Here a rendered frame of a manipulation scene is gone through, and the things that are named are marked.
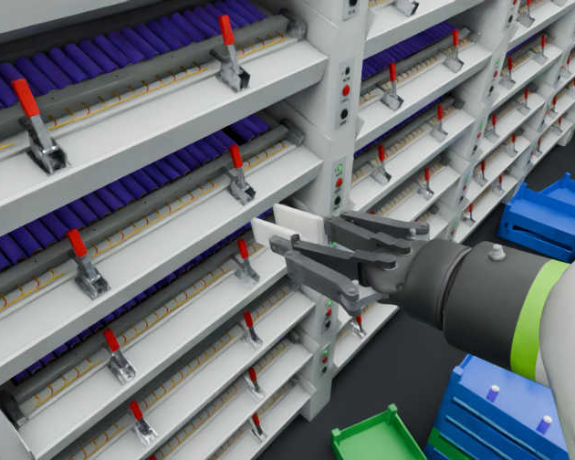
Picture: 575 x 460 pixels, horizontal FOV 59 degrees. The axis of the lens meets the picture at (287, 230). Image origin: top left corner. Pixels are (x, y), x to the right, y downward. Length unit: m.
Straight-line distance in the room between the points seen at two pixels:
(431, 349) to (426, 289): 1.36
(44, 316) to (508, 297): 0.52
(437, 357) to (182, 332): 1.07
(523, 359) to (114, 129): 0.48
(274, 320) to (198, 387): 0.22
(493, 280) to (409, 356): 1.35
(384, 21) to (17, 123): 0.64
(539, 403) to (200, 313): 0.82
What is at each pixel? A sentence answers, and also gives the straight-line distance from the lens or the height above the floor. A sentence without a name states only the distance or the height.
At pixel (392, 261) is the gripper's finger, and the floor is 1.06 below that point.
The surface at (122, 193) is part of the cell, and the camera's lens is 0.77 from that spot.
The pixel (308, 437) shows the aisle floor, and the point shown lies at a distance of 1.55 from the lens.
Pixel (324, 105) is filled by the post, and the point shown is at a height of 0.99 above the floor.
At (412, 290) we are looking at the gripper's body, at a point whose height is 1.06.
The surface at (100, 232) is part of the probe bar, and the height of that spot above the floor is 0.93.
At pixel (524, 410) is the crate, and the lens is 1.33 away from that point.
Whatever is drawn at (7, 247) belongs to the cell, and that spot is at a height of 0.94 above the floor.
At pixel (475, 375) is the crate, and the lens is 1.34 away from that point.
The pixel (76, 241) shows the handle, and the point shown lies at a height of 0.97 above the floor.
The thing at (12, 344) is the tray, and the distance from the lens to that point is 0.68.
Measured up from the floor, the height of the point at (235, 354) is 0.52.
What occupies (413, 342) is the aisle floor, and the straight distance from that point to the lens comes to 1.78.
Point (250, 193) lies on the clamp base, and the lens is 0.81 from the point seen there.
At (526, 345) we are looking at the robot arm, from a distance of 0.40.
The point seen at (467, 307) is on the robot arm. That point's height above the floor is 1.08.
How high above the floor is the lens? 1.37
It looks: 40 degrees down
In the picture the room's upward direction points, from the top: straight up
